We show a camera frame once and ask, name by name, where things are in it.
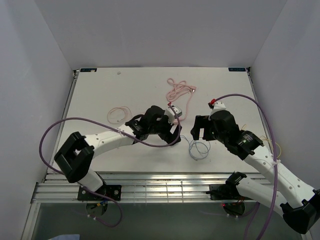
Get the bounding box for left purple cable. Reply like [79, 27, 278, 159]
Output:
[39, 117, 182, 228]

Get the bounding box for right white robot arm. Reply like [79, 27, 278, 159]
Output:
[190, 110, 320, 234]

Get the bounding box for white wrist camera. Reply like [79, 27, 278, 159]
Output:
[164, 102, 183, 125]
[208, 99, 226, 116]

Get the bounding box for left blue corner label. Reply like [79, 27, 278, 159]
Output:
[80, 68, 97, 73]

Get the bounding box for blue cloth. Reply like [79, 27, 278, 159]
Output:
[51, 234, 80, 240]

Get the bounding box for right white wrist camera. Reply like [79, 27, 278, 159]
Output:
[208, 99, 226, 116]

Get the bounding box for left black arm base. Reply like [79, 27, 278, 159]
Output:
[77, 185, 122, 201]

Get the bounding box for yellow charger cable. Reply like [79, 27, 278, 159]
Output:
[243, 124, 283, 157]

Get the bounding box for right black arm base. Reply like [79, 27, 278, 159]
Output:
[205, 183, 245, 200]

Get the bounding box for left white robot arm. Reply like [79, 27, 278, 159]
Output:
[54, 104, 182, 200]

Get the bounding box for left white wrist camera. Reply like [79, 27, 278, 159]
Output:
[164, 102, 183, 125]

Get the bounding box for blue corner label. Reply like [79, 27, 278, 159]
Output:
[228, 67, 247, 72]
[80, 68, 97, 73]

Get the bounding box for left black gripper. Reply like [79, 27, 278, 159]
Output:
[148, 113, 181, 146]

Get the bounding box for pink charger cable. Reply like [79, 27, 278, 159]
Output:
[107, 106, 132, 124]

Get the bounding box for right blue corner label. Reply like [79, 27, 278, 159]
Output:
[228, 67, 247, 72]

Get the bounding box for pink power strip cord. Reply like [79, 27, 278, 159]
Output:
[166, 77, 198, 121]

